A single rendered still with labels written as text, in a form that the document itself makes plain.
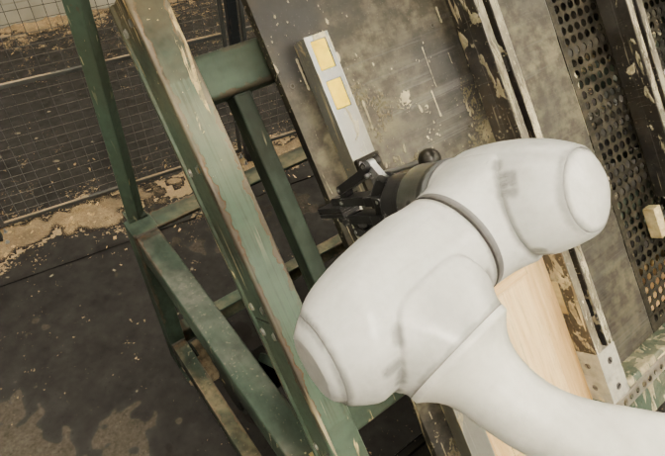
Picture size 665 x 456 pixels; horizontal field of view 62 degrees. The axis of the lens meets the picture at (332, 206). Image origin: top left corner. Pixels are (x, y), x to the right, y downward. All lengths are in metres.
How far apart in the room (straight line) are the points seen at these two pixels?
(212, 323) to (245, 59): 0.84
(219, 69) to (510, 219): 0.63
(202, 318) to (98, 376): 1.03
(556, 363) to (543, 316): 0.11
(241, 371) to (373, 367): 1.11
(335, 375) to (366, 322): 0.04
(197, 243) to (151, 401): 0.86
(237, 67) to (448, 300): 0.66
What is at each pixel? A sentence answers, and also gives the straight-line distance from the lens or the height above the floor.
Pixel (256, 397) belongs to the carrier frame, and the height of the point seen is 0.79.
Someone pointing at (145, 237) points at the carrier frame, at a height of 0.79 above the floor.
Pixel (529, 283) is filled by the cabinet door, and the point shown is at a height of 1.15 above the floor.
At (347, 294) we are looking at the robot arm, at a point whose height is 1.74.
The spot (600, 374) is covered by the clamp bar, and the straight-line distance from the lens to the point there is 1.38.
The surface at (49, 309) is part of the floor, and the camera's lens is 2.87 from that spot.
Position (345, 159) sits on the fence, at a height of 1.47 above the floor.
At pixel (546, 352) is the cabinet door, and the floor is 1.02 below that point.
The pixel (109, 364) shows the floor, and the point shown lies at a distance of 2.58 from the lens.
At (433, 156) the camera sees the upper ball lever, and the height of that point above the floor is 1.52.
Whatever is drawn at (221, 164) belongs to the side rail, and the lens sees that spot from 0.85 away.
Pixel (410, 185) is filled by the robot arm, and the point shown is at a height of 1.69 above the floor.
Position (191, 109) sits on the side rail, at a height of 1.62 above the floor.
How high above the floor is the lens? 2.06
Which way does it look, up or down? 43 degrees down
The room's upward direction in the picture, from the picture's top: straight up
